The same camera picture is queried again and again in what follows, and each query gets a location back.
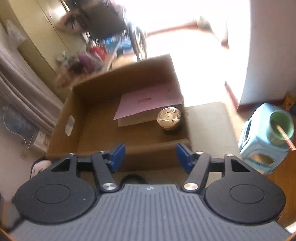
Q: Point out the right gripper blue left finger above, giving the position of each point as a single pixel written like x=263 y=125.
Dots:
x=104 y=165

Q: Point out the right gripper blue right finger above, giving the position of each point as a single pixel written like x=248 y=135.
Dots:
x=196 y=165

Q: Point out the pink cover notebook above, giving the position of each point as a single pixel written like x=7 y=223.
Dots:
x=143 y=105

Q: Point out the black tape roll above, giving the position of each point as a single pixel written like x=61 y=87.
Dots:
x=133 y=179

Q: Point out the light blue plastic stool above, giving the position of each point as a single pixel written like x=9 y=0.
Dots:
x=254 y=145

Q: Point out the plush doll red shirt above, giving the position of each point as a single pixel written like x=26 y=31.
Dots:
x=39 y=165

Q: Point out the brown cardboard box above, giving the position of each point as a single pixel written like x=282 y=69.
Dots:
x=86 y=123

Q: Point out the green cup with stick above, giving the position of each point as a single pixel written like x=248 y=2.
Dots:
x=281 y=129

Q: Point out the clear plastic bag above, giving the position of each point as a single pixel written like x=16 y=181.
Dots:
x=17 y=124

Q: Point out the purple water bottle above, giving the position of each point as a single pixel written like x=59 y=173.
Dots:
x=85 y=63

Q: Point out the cluttered folding side table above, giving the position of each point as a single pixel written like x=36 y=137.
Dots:
x=67 y=79

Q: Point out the grey curtain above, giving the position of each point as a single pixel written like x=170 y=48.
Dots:
x=21 y=87

